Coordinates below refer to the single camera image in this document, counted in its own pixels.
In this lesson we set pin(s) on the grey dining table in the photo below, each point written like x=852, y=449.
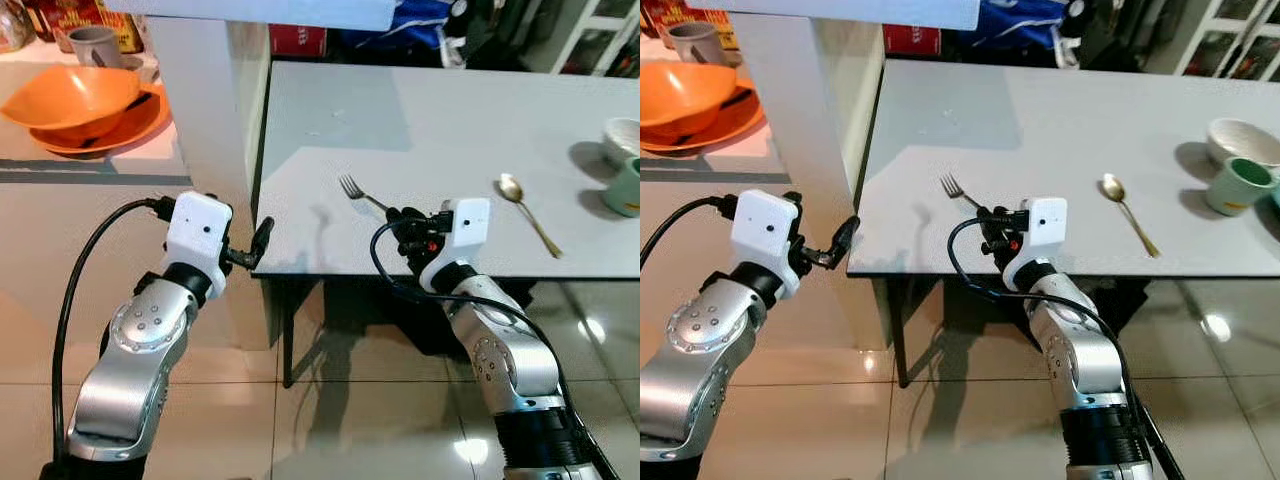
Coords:
x=430, y=130
x=1050, y=130

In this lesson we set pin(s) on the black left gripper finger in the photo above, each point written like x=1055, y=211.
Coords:
x=843, y=238
x=263, y=240

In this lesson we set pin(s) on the black utensil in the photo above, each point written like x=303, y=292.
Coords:
x=738, y=98
x=143, y=99

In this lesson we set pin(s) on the red cardboard box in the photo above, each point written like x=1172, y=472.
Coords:
x=910, y=40
x=298, y=40

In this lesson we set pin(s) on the green ceramic cup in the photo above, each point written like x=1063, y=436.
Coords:
x=1238, y=188
x=625, y=190

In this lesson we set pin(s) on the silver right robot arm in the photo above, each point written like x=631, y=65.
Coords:
x=505, y=350
x=1085, y=350

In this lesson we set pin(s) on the red yellow food package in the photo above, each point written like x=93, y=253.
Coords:
x=680, y=10
x=70, y=15

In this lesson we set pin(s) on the grey mug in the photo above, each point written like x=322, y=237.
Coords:
x=697, y=45
x=95, y=48

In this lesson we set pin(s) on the orange plastic bowl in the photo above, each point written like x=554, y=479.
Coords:
x=65, y=100
x=680, y=95

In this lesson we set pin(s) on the orange plastic plate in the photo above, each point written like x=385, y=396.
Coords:
x=740, y=125
x=140, y=125

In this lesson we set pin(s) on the silver metal fork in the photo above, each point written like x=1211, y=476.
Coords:
x=352, y=187
x=953, y=186

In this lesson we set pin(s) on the gold metal spoon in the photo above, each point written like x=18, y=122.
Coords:
x=511, y=187
x=1113, y=187

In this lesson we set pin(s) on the white ceramic bowl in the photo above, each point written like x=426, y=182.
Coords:
x=622, y=135
x=1240, y=138

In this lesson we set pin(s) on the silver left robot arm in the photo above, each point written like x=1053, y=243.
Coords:
x=700, y=340
x=135, y=340

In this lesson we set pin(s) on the white shelf unit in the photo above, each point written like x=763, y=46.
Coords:
x=1235, y=35
x=600, y=35

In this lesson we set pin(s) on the white counter pillar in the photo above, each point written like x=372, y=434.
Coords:
x=205, y=100
x=800, y=100

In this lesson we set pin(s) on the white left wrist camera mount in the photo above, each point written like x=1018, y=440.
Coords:
x=762, y=235
x=195, y=235

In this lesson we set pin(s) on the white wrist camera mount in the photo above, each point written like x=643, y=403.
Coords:
x=1042, y=232
x=762, y=235
x=462, y=235
x=195, y=235

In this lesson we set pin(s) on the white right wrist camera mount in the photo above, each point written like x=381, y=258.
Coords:
x=462, y=235
x=1042, y=232

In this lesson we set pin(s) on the blue fabric bag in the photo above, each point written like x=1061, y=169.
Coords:
x=1030, y=22
x=405, y=25

